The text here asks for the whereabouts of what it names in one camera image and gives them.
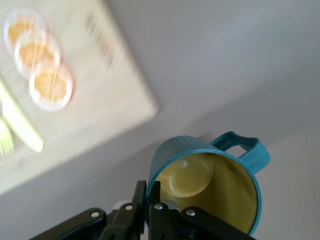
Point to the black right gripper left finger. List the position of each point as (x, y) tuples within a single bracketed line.
[(120, 220)]

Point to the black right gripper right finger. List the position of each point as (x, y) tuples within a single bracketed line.
[(170, 222)]

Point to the teal mug with HOME print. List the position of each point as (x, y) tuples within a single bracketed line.
[(225, 190)]

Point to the bamboo cutting board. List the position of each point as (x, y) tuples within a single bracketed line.
[(95, 105)]

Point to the yellow plastic knife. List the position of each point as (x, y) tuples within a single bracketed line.
[(22, 125)]

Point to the yellow plastic fork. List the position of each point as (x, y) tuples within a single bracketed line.
[(5, 140)]

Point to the toy orange slice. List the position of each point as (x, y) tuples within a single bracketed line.
[(17, 28), (52, 86), (32, 53)]

